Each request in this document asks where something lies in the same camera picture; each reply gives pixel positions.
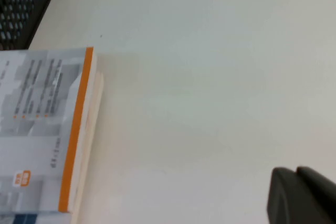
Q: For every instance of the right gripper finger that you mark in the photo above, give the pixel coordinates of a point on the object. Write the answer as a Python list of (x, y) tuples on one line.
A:
[(302, 200)]

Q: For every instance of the white ROS2 book orange edge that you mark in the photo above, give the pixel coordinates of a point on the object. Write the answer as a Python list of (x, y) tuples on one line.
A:
[(39, 129)]

